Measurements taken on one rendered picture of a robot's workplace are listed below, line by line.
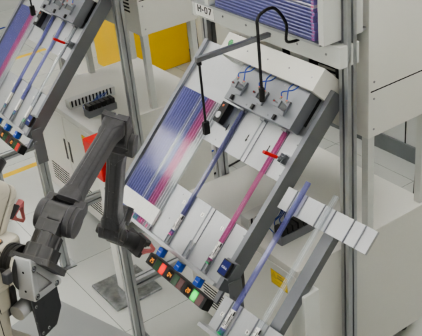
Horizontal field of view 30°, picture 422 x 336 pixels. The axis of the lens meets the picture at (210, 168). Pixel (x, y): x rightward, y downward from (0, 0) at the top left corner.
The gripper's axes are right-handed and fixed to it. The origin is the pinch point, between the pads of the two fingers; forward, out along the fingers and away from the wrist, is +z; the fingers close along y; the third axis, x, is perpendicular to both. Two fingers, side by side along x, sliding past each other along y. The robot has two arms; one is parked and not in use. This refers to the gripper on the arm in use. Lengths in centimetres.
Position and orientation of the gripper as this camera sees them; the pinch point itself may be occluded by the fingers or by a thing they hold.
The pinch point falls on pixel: (152, 249)
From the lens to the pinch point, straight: 269.3
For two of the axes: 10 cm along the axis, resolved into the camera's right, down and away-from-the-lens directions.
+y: -5.8, -3.8, 7.2
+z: 6.3, 3.4, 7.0
